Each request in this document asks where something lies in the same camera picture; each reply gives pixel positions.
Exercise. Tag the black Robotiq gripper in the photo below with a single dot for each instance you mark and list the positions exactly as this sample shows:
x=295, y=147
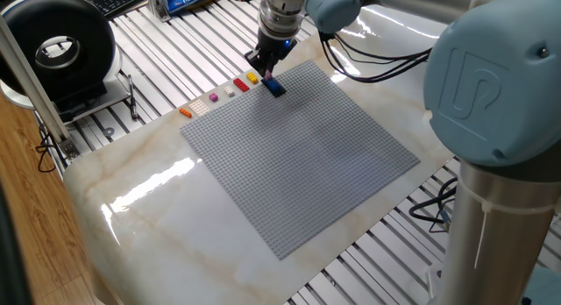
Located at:
x=274, y=48

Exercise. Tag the dark navy Lego plate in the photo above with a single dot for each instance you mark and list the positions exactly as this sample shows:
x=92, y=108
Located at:
x=279, y=92

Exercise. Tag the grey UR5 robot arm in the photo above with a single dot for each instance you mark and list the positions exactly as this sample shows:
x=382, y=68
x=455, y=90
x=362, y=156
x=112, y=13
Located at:
x=495, y=235

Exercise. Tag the yellow Lego brick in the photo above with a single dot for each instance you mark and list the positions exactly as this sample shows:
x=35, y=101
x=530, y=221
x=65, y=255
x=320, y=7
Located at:
x=252, y=78

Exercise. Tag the red Lego brick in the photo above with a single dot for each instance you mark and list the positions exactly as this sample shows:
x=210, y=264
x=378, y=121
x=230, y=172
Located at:
x=241, y=86

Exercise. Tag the small white Lego brick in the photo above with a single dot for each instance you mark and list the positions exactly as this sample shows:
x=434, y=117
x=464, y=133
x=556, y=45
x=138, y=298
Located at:
x=229, y=91

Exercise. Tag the small magenta Lego brick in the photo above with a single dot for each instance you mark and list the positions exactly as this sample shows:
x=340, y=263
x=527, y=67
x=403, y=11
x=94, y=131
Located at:
x=213, y=97

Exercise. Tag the orange Lego brick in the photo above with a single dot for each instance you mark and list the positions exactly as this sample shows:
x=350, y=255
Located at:
x=185, y=112

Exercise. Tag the grey Lego baseplate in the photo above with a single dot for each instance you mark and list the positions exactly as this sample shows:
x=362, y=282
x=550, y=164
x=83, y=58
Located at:
x=298, y=160

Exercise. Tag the blue tissue pack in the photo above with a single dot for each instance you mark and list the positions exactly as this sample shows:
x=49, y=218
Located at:
x=184, y=0

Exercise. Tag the black keyboard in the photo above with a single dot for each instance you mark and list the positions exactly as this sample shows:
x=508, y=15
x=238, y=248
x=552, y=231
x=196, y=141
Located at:
x=118, y=0

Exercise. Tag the metal washer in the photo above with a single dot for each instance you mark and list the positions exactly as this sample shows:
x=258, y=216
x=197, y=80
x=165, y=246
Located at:
x=104, y=132

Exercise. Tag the marble pattern board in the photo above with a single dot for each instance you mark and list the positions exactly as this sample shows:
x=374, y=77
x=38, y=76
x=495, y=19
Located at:
x=175, y=235

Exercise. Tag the white zip tie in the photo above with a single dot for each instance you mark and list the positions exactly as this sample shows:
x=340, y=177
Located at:
x=485, y=206

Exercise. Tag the dark blurred foreground object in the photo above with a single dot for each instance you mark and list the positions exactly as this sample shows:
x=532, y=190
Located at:
x=11, y=261

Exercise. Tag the short aluminium post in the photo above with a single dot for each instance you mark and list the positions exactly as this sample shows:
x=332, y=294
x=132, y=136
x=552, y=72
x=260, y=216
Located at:
x=158, y=7

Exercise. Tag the silver device base plate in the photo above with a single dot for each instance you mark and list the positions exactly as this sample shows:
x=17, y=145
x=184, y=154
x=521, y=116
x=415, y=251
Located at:
x=115, y=94

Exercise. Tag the silver corner bracket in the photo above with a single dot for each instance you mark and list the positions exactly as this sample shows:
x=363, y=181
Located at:
x=70, y=148

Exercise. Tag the aluminium frame profile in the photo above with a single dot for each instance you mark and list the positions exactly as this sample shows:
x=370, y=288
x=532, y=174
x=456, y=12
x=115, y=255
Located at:
x=26, y=77

